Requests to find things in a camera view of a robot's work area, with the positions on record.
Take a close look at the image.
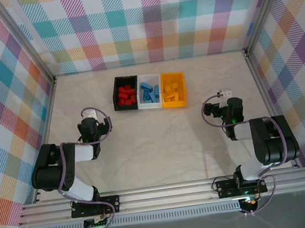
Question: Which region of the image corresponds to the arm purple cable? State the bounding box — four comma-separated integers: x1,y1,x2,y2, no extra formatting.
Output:
199,84,295,221
48,104,127,228

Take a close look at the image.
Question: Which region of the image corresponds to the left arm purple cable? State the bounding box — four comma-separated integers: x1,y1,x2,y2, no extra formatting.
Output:
48,104,127,228

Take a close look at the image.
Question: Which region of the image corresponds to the small controller circuit board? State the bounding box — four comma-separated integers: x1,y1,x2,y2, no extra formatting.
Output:
82,216,111,228
238,196,259,209

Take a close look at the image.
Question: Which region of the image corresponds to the aluminium frame post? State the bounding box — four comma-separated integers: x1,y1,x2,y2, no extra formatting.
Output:
237,0,301,53
0,0,57,90

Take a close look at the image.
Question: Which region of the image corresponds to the slotted grey cable duct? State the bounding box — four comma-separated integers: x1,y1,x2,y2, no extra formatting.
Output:
32,202,243,228

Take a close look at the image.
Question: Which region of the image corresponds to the black plastic bin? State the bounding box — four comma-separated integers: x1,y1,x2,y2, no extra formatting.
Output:
110,73,143,113

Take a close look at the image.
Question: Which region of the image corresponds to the white plastic bin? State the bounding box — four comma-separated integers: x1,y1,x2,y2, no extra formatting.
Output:
134,72,165,112

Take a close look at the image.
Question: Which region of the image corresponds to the wide aluminium base rail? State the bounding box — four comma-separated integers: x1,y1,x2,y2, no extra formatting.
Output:
15,167,305,228

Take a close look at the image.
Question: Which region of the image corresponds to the long yellow lego brick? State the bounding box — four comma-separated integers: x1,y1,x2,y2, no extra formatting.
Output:
163,94,179,104

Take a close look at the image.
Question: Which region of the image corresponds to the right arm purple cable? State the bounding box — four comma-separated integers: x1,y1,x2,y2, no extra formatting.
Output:
199,84,295,221

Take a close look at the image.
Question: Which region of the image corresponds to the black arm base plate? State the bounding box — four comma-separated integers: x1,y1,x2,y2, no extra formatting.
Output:
215,173,269,200
69,193,122,220

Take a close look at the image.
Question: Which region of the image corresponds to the yellow plastic bin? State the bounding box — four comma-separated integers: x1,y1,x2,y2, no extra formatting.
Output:
157,70,190,110

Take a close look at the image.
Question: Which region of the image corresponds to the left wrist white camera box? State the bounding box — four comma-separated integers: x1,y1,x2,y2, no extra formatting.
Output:
81,108,99,121

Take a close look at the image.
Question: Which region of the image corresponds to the aluminium side rail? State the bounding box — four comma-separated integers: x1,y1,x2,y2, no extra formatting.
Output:
19,75,72,204
243,44,301,174

